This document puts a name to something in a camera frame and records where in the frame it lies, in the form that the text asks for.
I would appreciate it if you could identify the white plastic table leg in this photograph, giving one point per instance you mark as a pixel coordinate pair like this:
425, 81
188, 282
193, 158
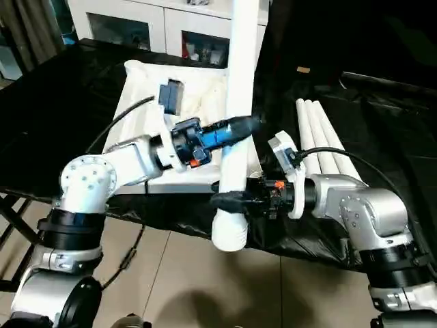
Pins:
302, 123
240, 68
315, 126
329, 130

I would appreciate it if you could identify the black plastic mat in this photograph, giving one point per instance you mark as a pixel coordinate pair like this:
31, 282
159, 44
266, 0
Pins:
51, 119

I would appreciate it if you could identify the grey curtain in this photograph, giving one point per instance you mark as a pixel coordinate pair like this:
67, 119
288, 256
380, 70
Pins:
30, 30

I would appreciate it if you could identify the black metal table leg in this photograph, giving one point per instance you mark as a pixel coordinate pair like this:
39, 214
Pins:
20, 218

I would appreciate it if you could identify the white cabinet with glass doors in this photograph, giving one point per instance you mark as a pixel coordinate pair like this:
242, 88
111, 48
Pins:
129, 17

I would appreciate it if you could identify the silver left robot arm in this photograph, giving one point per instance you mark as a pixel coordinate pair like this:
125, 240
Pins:
88, 184

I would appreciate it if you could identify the grey crumpled bag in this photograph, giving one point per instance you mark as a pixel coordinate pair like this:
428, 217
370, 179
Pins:
198, 2

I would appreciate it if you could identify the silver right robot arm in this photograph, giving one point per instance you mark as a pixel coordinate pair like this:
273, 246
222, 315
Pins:
368, 212

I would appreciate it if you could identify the tan label tag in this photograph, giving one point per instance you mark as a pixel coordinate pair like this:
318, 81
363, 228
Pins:
303, 69

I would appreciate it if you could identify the black metal frame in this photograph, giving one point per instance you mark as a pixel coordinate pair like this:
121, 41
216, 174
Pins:
392, 83

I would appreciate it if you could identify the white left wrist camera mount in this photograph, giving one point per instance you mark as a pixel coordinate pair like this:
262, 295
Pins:
170, 99

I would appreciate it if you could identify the white plastic table top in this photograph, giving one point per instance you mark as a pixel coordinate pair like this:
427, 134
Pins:
143, 89

